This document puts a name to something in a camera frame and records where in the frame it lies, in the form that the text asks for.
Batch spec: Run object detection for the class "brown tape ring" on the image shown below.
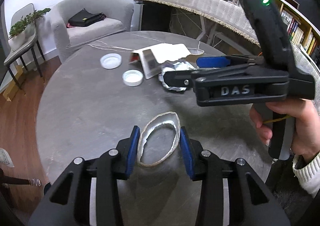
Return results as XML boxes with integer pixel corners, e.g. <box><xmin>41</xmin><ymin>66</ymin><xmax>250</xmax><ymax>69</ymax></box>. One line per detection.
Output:
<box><xmin>136</xmin><ymin>111</ymin><xmax>181</xmax><ymax>168</ymax></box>
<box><xmin>186</xmin><ymin>47</ymin><xmax>205</xmax><ymax>63</ymax></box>

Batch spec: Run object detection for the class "white knit sleeve forearm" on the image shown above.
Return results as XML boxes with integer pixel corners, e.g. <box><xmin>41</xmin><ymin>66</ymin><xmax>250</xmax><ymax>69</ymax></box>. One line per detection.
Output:
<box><xmin>292</xmin><ymin>153</ymin><xmax>320</xmax><ymax>198</ymax></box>

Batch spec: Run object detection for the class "person's right hand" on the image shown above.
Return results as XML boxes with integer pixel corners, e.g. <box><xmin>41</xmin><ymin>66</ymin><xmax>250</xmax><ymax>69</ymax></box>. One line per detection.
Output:
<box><xmin>248</xmin><ymin>99</ymin><xmax>320</xmax><ymax>164</ymax></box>

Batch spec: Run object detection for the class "crumpled silver foil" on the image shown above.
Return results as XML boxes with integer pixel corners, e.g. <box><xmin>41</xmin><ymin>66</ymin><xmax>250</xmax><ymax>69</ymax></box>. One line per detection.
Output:
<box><xmin>158</xmin><ymin>61</ymin><xmax>196</xmax><ymax>92</ymax></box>

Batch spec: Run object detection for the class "torn white cardboard box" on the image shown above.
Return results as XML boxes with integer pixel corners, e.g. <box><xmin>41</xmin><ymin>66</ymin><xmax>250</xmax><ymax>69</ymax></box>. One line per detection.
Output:
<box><xmin>129</xmin><ymin>43</ymin><xmax>191</xmax><ymax>80</ymax></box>

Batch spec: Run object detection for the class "white plastic lid near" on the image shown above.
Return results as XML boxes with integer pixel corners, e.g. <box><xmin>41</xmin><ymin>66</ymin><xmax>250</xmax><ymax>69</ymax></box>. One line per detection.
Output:
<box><xmin>122</xmin><ymin>70</ymin><xmax>143</xmax><ymax>87</ymax></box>

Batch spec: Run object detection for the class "white plastic lid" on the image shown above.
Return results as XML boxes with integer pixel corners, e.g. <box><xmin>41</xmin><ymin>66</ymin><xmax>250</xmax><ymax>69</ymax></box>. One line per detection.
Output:
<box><xmin>100</xmin><ymin>53</ymin><xmax>122</xmax><ymax>69</ymax></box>
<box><xmin>122</xmin><ymin>70</ymin><xmax>143</xmax><ymax>87</ymax></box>

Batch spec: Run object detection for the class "long desk with fringe cloth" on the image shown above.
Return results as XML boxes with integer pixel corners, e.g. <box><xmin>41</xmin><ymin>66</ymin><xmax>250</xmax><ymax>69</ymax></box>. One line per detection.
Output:
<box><xmin>135</xmin><ymin>0</ymin><xmax>319</xmax><ymax>70</ymax></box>

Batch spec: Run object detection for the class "wooden bookshelf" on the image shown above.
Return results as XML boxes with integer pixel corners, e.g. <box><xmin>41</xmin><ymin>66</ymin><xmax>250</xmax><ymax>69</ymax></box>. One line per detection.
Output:
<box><xmin>228</xmin><ymin>0</ymin><xmax>319</xmax><ymax>64</ymax></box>

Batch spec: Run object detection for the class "round grey marble table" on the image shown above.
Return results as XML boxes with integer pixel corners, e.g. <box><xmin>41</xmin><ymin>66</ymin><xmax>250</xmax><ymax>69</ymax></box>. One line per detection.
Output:
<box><xmin>36</xmin><ymin>31</ymin><xmax>272</xmax><ymax>225</ymax></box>

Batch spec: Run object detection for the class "white plastic lid far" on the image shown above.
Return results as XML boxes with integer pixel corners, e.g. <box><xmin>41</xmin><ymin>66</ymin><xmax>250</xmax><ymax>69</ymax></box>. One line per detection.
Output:
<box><xmin>100</xmin><ymin>53</ymin><xmax>122</xmax><ymax>69</ymax></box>

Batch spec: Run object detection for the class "grey armchair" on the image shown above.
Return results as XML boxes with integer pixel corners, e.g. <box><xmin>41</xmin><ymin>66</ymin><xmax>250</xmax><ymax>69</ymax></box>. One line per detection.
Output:
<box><xmin>49</xmin><ymin>0</ymin><xmax>134</xmax><ymax>62</ymax></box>

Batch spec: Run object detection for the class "black handbag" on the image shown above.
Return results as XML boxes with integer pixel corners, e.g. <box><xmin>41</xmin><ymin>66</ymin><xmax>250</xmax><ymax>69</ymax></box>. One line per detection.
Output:
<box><xmin>68</xmin><ymin>9</ymin><xmax>106</xmax><ymax>27</ymax></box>

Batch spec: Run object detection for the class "beige patterned tablecloth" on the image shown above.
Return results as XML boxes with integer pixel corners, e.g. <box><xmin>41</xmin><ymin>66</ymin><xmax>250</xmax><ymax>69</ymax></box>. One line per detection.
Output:
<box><xmin>0</xmin><ymin>148</ymin><xmax>14</xmax><ymax>168</ymax></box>

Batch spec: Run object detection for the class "cardboard box on floor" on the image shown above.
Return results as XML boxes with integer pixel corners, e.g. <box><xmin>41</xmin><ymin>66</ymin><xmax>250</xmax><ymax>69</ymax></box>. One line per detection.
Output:
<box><xmin>2</xmin><ymin>65</ymin><xmax>25</xmax><ymax>102</ymax></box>

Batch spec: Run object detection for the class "grey dining chair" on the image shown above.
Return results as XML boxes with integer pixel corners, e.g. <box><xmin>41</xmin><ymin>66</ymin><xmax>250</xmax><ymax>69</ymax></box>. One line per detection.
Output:
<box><xmin>4</xmin><ymin>4</ymin><xmax>45</xmax><ymax>89</ymax></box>

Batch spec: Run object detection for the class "potted green plant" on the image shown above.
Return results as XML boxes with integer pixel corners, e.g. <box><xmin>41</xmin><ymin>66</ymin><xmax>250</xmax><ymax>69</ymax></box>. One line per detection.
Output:
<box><xmin>8</xmin><ymin>8</ymin><xmax>51</xmax><ymax>51</ymax></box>

